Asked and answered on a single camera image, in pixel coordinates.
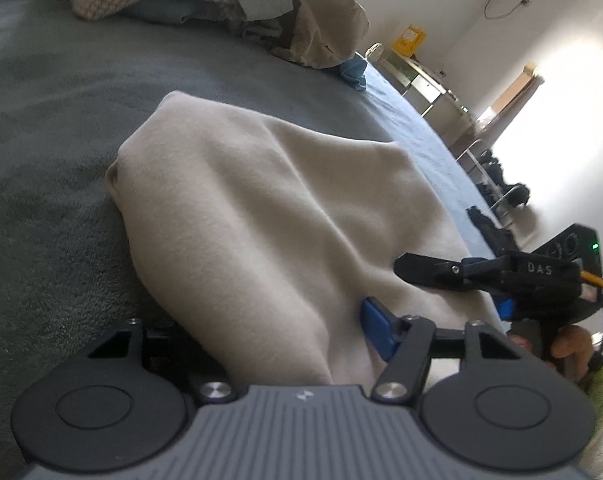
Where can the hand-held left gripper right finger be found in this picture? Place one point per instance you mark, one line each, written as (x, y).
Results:
(376, 330)

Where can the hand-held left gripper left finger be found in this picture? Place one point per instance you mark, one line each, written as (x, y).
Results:
(137, 346)

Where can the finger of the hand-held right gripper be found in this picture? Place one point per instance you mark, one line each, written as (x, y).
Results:
(441, 270)
(506, 309)

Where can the cream zip jacket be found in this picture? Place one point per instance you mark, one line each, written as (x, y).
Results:
(261, 230)

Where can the person's right hand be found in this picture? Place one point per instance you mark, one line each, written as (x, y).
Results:
(574, 347)

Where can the black garment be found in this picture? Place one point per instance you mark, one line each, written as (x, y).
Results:
(494, 232)

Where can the metal shoe rack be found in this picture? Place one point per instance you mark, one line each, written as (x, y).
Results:
(501, 205)

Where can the row of black shoes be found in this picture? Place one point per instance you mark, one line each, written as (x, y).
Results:
(501, 180)

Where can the white desk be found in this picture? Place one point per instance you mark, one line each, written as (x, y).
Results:
(431, 92)

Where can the tall cardboard box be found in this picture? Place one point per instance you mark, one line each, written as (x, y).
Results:
(511, 92)

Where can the light blue garment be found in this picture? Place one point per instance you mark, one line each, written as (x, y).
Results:
(354, 75)

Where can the cream bedpost finial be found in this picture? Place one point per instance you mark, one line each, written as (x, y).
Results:
(374, 51)

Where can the yellow box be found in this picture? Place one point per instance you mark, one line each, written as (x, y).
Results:
(409, 41)

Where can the tan garment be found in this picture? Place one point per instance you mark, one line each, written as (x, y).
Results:
(326, 25)

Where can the grey knit garment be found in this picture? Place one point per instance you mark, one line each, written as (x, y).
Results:
(254, 30)

